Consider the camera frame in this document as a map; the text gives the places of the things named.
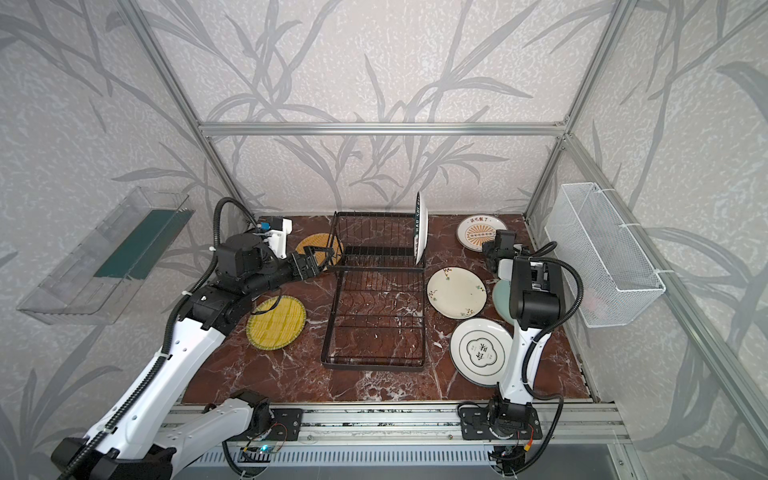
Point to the white plate green text rim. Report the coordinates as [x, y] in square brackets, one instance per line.
[421, 228]

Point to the white plate green clover emblem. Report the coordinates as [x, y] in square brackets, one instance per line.
[480, 351]

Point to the clear plastic wall bin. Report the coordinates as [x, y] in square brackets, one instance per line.
[95, 282]

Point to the cream plate with floral sprigs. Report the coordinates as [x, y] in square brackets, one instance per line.
[456, 293]

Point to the black wire dish rack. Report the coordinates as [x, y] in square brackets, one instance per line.
[377, 319]

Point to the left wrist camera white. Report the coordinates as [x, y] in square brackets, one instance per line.
[275, 230]

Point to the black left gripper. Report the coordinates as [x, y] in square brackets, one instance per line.
[307, 262]

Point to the aluminium frame rail base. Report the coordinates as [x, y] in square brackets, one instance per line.
[437, 423]

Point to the orange woven round plate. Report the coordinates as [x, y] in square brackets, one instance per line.
[322, 239]

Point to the white plate orange sunburst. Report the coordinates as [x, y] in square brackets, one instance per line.
[476, 230]

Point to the white wire mesh basket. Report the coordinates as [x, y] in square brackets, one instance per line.
[619, 281]

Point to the yellow woven round plate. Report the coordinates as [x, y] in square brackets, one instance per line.
[276, 323]

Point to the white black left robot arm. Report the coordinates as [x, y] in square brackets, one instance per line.
[249, 260]

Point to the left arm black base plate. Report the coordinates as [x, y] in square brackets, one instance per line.
[284, 426]

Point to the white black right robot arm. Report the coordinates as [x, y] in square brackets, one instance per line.
[543, 293]

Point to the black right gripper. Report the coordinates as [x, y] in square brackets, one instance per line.
[487, 247]

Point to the mint green flower plate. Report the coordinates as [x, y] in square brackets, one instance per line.
[501, 298]

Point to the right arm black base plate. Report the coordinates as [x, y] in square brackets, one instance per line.
[480, 423]

